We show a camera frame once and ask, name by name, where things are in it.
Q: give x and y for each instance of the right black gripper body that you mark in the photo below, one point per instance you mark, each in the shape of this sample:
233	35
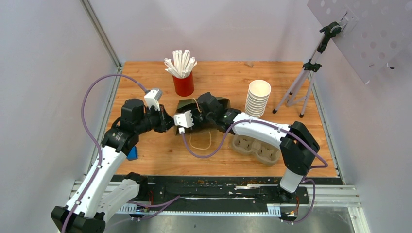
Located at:
210	118

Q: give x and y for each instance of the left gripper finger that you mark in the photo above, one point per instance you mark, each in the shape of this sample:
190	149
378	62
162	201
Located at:
166	124
163	115

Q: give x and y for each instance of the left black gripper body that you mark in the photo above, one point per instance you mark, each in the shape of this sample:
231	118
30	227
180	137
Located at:
149	123

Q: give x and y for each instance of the green paper bag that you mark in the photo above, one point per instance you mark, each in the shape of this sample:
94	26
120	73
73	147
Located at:
185	105

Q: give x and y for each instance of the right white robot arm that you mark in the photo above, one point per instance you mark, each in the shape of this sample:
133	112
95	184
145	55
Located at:
297	145

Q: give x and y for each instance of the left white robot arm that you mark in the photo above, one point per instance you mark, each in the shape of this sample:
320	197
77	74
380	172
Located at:
88	211

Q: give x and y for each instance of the red cup holder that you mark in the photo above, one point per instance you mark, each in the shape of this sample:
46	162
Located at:
184	86

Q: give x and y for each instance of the blue toy brick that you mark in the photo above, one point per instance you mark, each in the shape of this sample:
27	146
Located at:
133	154

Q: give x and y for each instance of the stack of white paper cups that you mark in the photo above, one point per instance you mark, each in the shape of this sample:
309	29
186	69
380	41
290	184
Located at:
257	98

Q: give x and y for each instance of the white wrapped straws bundle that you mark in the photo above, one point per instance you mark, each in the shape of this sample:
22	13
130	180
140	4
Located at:
181	64

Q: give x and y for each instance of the brown cardboard cup carrier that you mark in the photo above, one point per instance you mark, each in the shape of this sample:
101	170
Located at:
263	152

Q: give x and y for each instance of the grey tripod stand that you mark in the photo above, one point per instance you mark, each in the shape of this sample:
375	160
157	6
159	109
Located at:
308	69

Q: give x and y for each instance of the grey perforated panel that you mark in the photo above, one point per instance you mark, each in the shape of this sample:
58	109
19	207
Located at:
374	31

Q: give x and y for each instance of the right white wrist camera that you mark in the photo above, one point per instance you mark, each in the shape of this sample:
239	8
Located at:
183	119

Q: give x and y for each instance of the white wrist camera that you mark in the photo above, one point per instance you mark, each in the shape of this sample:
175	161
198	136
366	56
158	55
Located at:
183	119
152	98

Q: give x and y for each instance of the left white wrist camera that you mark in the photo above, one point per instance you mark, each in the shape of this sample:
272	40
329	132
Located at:
152	98

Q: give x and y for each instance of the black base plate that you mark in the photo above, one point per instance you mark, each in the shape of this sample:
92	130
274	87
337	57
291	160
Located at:
220	194

